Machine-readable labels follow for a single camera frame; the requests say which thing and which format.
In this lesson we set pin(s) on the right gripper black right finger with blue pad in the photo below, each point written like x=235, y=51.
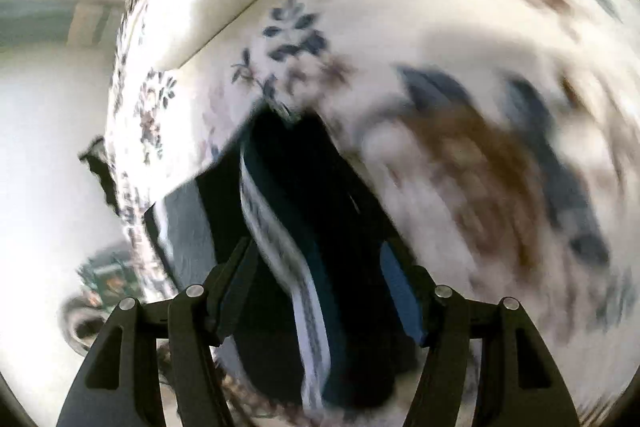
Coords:
x=486, y=363

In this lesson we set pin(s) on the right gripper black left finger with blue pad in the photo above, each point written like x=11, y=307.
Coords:
x=118, y=383

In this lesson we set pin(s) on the black grey striped sweater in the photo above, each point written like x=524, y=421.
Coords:
x=329, y=320

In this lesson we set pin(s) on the black clothes pile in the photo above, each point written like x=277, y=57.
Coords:
x=95, y=158

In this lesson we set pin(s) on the teal storage rack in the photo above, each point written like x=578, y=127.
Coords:
x=109, y=277

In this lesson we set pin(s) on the floral bed cover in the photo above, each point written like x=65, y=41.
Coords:
x=500, y=138

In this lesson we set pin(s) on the left green striped curtain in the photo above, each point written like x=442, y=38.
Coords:
x=78, y=24

